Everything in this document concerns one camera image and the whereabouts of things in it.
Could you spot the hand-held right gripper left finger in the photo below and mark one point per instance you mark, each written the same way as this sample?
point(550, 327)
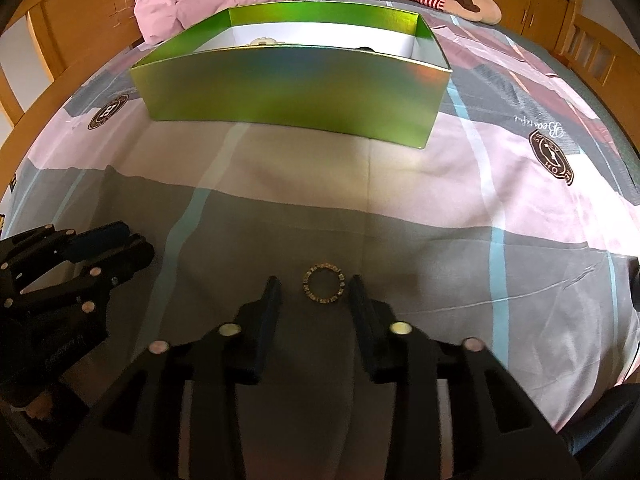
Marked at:
point(274, 307)

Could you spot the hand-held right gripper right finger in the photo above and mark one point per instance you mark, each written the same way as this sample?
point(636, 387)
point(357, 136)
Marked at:
point(357, 310)

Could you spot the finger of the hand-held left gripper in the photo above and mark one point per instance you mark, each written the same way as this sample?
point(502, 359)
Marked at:
point(135, 255)
point(100, 240)

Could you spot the green cardboard box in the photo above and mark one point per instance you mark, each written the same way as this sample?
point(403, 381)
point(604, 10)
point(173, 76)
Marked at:
point(280, 90)

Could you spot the pink grey plaid bedsheet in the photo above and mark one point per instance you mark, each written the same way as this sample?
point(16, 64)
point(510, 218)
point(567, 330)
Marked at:
point(350, 185)

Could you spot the wooden headboard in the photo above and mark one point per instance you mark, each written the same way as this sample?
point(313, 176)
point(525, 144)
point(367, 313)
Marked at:
point(65, 35)

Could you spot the wooden footboard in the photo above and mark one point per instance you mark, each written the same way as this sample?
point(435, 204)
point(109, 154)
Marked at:
point(595, 45)

